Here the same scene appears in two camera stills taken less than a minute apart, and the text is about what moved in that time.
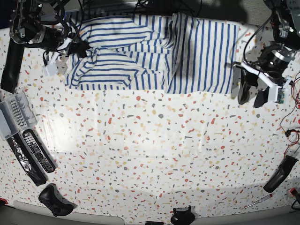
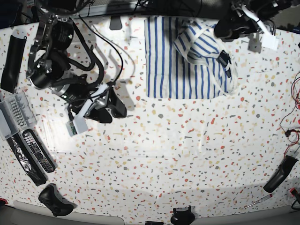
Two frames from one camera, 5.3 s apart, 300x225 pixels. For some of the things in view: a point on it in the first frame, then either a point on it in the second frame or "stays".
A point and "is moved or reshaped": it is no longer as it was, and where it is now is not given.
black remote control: [38, 151] stays
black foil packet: [24, 153] stays
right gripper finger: [261, 98] -> [228, 72]
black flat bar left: [11, 77] stays
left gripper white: [79, 48] -> [118, 110]
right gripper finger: [248, 79] -> [223, 58]
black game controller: [51, 197] stays
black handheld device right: [282, 172] stays
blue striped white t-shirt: [169, 51] is moved or reshaped
